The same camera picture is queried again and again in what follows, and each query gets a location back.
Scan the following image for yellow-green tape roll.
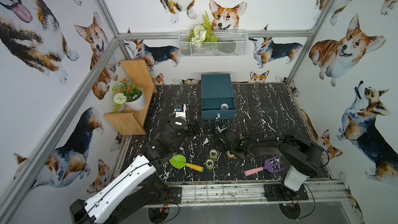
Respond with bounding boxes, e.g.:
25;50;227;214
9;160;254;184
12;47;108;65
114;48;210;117
205;158;215;170
209;149;219;160

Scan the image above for clear tape roll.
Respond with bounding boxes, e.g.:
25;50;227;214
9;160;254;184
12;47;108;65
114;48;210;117
220;103;230;110

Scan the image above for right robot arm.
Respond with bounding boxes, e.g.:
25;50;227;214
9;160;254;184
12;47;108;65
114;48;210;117
217;129;324;198

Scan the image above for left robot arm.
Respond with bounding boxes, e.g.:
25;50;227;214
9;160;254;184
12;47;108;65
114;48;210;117
69;112;204;224

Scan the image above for orange tape roll left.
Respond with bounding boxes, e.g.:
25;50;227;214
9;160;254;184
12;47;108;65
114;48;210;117
227;151;235;158

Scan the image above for yellow-green tape roll front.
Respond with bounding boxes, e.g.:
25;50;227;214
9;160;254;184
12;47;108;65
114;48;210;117
205;158;215;170

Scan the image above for teal drawer cabinet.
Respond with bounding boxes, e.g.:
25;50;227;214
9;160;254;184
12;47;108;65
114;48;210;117
201;73;235;102

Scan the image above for green toy shovel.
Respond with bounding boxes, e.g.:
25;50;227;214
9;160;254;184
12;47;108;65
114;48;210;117
169;155;204;172

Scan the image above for purple pink toy fork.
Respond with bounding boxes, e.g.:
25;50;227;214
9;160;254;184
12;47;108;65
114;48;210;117
244;156;285;177

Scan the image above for wooden corner shelf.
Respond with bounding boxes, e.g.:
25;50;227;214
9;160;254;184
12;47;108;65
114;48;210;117
104;59;156;135

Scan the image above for white potted flower plant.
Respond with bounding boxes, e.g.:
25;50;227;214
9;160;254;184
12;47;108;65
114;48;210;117
112;78;146;113

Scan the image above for green fern white flowers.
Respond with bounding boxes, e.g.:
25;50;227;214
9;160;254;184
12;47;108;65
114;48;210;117
187;12;218;48

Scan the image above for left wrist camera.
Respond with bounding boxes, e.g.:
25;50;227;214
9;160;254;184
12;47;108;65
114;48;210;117
174;104;187;121

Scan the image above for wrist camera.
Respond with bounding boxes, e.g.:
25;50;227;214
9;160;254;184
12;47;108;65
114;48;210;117
217;124;228;133
174;104;187;121

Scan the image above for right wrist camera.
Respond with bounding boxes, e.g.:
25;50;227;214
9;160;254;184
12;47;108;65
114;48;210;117
217;124;228;133

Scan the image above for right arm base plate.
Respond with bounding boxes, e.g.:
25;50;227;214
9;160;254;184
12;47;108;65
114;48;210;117
263;183;309;202

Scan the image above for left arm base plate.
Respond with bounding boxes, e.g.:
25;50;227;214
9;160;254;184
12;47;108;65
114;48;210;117
148;187;182;205

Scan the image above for white wire wall basket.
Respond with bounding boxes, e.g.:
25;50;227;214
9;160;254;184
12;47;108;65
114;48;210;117
178;30;248;58

